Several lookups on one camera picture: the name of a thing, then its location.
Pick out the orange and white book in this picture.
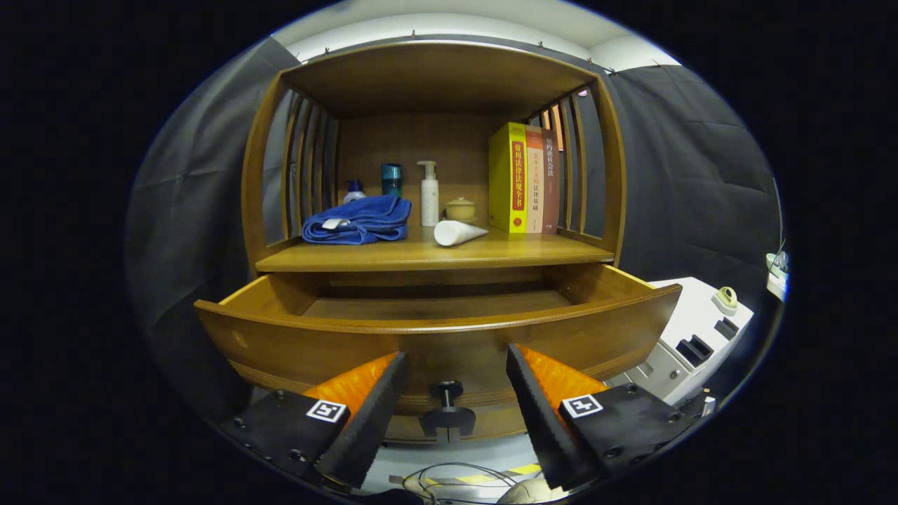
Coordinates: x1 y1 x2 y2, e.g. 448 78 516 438
525 125 545 234

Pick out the wooden drawer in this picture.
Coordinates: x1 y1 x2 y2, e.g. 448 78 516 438
194 263 683 444

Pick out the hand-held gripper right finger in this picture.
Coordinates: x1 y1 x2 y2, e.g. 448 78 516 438
507 344 702 492

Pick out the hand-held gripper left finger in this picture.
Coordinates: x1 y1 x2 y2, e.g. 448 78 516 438
217 351 409 492

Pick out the white equipment cabinet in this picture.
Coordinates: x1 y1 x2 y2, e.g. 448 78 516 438
607 277 755 408

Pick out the thin floor cable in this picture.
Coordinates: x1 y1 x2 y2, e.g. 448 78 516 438
401 462 544 505

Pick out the beige rounded object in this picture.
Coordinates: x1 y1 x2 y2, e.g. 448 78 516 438
497 478 569 505

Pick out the wooden countertop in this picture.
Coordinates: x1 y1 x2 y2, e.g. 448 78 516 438
256 224 616 273

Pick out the blue towel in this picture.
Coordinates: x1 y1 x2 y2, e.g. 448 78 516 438
302 195 413 245

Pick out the white pump bottle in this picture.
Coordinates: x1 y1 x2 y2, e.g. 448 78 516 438
417 161 441 227

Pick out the black drawer knob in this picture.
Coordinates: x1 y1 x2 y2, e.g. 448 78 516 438
420 380 476 443

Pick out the wooden cabinet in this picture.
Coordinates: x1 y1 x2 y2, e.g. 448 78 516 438
241 40 627 444

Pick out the brown book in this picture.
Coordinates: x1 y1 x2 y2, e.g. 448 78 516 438
542 128 561 234

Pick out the white and green device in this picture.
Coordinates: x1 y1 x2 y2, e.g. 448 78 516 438
765 179 791 302

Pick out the white tube with green cap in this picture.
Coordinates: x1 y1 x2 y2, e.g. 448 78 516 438
433 220 490 247

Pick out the yellow book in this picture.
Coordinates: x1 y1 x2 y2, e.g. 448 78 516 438
488 122 528 234

